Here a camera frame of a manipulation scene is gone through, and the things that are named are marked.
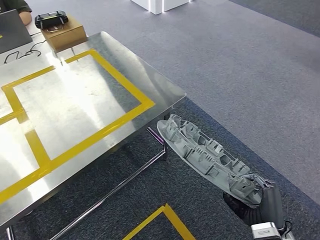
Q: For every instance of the brown cardboard box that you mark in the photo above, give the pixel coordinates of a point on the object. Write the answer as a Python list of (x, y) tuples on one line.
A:
[(65, 38)]

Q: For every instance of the black handheld controller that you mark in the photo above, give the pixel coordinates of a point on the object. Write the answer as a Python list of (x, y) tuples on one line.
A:
[(51, 18)]

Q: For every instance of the person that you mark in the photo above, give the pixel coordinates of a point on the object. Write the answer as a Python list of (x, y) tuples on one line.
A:
[(25, 16)]

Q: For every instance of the grey plastic wheel hubcap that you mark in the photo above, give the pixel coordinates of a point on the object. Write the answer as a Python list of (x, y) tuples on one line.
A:
[(200, 159)]

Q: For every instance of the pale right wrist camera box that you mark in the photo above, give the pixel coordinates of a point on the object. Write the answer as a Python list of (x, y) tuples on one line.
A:
[(265, 232)]

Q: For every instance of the white desk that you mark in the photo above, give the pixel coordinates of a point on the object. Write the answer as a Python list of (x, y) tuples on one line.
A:
[(36, 37)]

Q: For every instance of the stainless steel workbench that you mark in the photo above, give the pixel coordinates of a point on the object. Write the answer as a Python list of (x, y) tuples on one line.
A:
[(75, 99)]

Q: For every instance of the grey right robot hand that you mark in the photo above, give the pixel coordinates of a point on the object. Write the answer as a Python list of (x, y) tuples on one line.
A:
[(272, 205)]

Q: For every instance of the white lit plinth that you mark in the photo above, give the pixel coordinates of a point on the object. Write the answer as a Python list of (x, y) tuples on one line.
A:
[(157, 5)]

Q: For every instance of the grey laptop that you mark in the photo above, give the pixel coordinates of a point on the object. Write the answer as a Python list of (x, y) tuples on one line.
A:
[(12, 33)]

